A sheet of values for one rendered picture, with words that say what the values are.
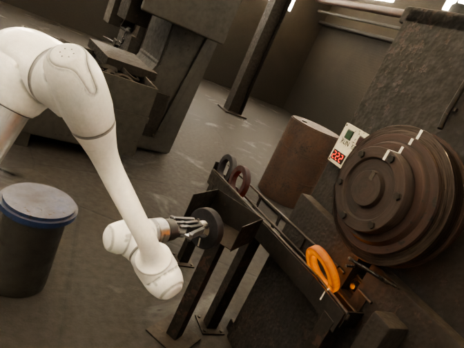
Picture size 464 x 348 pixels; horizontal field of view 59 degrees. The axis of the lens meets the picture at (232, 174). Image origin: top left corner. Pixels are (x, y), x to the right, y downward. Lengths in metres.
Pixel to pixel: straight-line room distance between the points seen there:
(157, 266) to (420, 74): 1.17
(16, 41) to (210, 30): 2.87
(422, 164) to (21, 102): 1.09
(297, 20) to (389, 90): 10.95
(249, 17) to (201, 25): 8.30
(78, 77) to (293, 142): 3.58
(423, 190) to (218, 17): 2.80
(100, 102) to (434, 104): 1.16
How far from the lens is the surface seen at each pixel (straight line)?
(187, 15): 3.65
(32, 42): 0.98
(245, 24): 11.96
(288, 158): 4.30
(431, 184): 1.33
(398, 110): 1.71
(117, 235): 1.25
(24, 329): 1.96
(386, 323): 1.40
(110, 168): 1.03
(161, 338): 2.08
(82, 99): 0.87
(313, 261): 1.64
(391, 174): 1.35
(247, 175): 2.17
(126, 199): 1.06
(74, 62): 0.85
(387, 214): 1.31
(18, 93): 0.98
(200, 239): 1.54
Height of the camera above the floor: 1.37
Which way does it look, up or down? 17 degrees down
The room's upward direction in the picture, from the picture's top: 25 degrees clockwise
